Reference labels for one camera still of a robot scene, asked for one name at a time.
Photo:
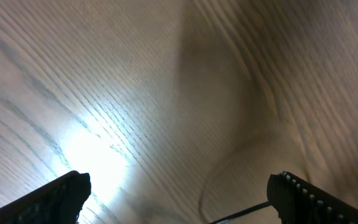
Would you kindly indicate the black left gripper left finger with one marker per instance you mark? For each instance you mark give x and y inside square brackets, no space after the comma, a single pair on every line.
[59,201]

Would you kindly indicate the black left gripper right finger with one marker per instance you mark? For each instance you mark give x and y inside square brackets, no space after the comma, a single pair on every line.
[299,202]

